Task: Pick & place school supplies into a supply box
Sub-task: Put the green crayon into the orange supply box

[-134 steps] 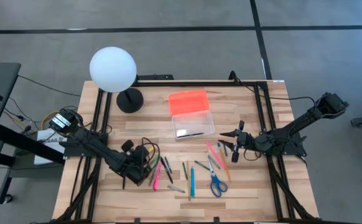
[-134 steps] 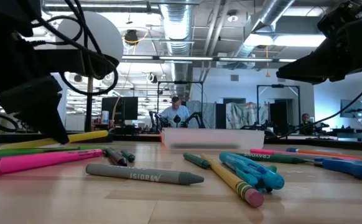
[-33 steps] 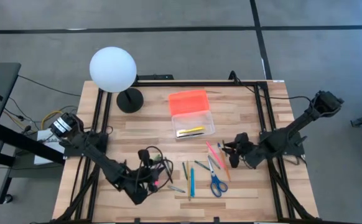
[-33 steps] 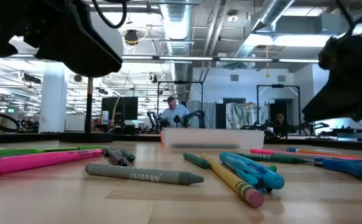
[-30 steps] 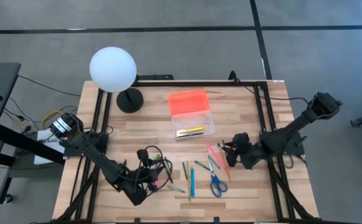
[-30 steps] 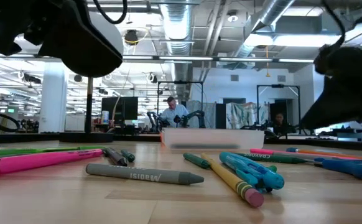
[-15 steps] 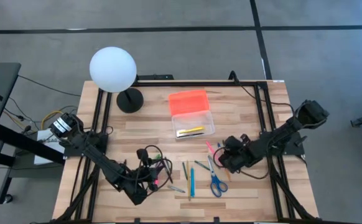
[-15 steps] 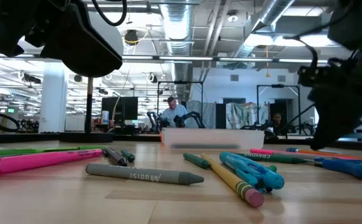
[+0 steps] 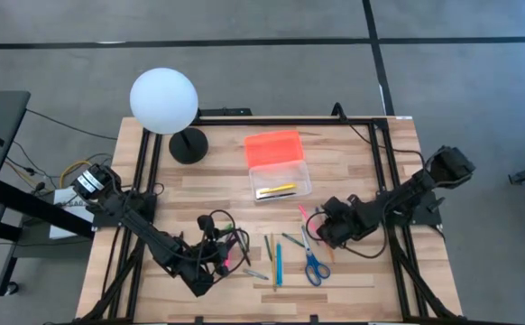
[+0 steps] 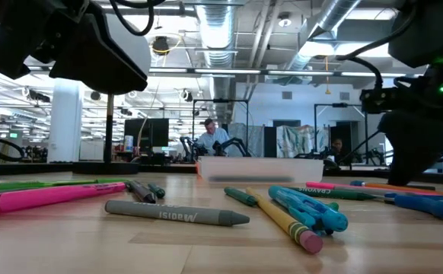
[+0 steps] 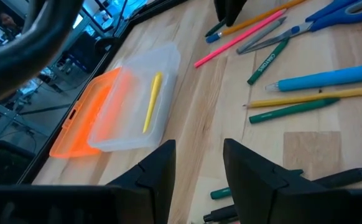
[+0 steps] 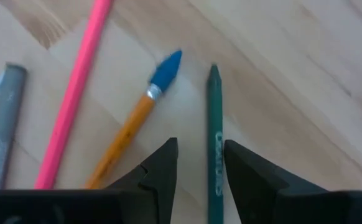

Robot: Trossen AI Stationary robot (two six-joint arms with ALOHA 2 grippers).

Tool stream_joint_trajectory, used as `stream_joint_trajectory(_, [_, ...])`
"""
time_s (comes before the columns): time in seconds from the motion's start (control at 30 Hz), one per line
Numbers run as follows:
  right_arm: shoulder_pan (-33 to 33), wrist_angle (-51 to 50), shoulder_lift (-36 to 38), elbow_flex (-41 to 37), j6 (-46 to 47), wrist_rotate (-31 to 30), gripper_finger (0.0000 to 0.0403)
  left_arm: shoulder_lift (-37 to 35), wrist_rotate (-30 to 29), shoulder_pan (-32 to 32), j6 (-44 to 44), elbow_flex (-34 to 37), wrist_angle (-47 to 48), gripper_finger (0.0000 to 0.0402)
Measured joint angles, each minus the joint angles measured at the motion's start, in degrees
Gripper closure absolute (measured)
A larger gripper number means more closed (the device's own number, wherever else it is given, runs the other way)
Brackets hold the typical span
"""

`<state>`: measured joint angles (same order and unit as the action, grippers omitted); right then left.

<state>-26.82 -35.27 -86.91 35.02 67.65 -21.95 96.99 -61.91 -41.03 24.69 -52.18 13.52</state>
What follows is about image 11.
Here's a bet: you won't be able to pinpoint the dark green crayon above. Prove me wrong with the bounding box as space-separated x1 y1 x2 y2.
248 98 340 124

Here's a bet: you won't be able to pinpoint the yellow pen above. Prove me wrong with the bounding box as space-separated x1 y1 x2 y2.
142 71 164 134

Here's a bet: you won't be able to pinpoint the teal green pen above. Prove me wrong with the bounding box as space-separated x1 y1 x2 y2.
210 169 305 200

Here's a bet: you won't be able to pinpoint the clear supply box orange lid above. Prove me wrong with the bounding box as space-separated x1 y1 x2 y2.
49 42 182 159

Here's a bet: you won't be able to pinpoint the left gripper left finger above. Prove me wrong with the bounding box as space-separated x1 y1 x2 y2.
108 139 177 224

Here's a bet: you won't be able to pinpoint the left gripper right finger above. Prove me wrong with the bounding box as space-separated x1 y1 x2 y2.
223 138 351 224

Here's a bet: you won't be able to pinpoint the orange pencil blue cap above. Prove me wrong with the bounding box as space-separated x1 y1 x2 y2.
205 0 307 44

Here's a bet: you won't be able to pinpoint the person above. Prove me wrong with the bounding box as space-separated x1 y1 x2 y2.
0 12 23 41

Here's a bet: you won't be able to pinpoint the green crayon Crayons print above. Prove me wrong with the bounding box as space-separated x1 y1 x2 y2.
246 39 290 86

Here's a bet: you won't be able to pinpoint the blue handled scissors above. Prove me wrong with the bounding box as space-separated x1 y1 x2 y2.
239 0 362 55

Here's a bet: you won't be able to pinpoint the yellow pencil pink eraser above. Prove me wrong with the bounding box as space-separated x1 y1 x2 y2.
243 84 362 109

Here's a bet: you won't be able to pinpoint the black device green light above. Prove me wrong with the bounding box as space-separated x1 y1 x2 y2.
0 139 37 187

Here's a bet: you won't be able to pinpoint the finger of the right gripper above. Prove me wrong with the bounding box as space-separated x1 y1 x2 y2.
214 0 227 22
226 0 248 27

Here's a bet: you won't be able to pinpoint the grey pencil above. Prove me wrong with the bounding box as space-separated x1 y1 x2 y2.
236 17 287 55

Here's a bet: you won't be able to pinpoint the blue mechanical pencil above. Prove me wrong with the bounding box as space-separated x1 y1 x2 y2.
264 63 362 93

